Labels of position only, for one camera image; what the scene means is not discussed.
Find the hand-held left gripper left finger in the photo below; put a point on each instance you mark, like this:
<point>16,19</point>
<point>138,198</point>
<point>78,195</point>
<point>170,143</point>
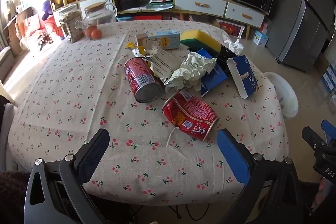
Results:
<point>94,151</point>

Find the grey refrigerator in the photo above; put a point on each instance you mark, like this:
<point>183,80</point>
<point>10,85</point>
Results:
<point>302,16</point>

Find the yellow foil wrapper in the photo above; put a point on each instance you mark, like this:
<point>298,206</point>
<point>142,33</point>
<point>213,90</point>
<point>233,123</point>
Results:
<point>135,49</point>

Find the dark fuzzy cloth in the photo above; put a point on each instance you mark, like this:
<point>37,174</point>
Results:
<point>13,197</point>

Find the intact red drink can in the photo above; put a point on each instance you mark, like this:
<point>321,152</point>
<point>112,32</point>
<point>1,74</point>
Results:
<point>141,79</point>

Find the black plastic tray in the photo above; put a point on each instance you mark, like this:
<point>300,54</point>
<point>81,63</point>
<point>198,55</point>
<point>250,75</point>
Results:
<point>224,54</point>

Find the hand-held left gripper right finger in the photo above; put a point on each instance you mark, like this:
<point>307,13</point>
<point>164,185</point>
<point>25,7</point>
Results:
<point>233,158</point>

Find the printed paper wrapper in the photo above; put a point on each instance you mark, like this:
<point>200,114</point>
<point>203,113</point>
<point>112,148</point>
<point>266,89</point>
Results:
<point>161,62</point>

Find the person's right hand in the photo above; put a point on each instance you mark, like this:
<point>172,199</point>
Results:
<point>319,195</point>

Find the pale green paper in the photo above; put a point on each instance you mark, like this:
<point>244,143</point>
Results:
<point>191,71</point>

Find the glass jar with tea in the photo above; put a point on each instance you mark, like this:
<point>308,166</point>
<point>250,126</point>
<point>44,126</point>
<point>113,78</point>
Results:
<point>70,23</point>

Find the white cabinet drawer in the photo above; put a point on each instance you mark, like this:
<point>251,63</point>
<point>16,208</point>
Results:
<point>200,5</point>
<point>94,3</point>
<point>245,15</point>

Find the light blue milk carton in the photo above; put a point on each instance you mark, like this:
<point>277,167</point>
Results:
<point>160,40</point>

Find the blue tissue box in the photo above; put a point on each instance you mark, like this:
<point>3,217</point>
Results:
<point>244,77</point>

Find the white bin with red print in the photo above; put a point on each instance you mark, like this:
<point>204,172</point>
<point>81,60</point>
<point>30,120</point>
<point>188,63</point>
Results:
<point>232,28</point>

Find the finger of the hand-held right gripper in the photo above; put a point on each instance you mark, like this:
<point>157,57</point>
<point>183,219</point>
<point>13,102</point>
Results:
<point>311,137</point>
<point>329,130</point>

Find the glass teapot with wooden lid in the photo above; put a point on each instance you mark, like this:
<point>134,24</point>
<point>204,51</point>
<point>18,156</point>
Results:
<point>99,15</point>

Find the yellow and green sponge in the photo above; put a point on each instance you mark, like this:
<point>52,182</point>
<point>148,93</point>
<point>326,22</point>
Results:
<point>202,39</point>

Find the cherry print tablecloth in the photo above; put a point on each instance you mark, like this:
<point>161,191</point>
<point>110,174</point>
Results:
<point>78,98</point>

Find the orange fruit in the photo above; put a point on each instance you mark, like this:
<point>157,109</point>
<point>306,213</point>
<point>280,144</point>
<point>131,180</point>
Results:
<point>96,33</point>

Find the crumpled white tissue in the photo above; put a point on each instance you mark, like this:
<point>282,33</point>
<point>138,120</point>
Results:
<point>235,46</point>

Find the blue and white box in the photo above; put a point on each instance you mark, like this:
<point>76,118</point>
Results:
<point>260,37</point>

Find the wooden TV cabinet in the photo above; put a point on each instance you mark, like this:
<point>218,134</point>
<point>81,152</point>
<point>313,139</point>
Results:
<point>168,12</point>

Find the dark blue carton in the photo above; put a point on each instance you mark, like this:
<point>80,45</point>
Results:
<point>214,74</point>

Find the white plastic bucket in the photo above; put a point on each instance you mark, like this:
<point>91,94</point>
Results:
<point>286,98</point>

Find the black device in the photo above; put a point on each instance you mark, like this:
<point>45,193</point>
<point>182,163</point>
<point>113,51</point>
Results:
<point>128,1</point>

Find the red paper cup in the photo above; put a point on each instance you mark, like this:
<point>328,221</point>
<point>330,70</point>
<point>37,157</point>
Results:
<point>190,116</point>

